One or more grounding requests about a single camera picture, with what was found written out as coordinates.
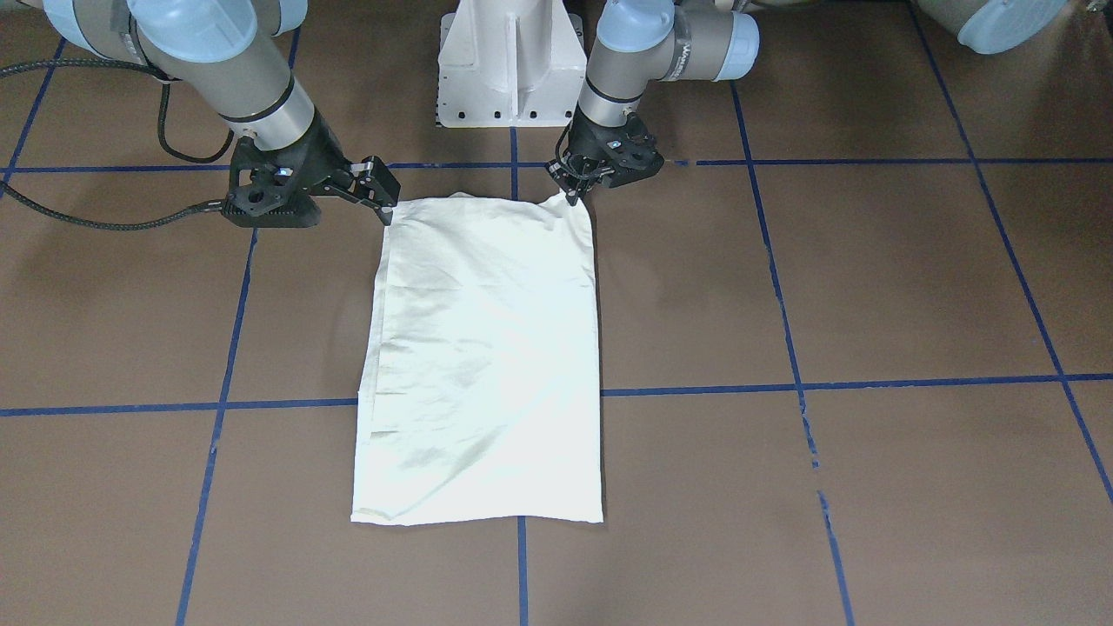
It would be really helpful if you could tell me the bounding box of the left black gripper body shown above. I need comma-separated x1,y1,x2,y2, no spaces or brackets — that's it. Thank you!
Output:
565,113,649,179

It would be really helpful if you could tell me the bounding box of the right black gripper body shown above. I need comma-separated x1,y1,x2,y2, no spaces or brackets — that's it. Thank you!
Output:
230,110,351,196

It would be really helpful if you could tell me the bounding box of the cream long-sleeve cat shirt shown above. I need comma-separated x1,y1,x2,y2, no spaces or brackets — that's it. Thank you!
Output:
349,193,604,526

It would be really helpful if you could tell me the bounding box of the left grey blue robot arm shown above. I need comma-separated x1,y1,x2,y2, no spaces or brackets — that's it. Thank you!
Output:
546,1,810,203

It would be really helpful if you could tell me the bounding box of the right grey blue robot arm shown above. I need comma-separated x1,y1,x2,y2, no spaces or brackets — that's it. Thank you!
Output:
3,1,400,231

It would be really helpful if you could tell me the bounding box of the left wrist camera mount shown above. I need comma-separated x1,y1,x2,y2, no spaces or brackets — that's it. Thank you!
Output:
601,133,664,189

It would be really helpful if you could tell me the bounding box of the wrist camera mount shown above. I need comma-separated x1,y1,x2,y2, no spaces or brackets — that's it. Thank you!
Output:
601,133,664,189
220,165,322,229

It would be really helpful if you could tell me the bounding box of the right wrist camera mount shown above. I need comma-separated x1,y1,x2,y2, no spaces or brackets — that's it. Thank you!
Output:
220,165,322,229

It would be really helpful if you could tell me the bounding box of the white camera post base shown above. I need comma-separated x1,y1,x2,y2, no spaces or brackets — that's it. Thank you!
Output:
437,1,588,130

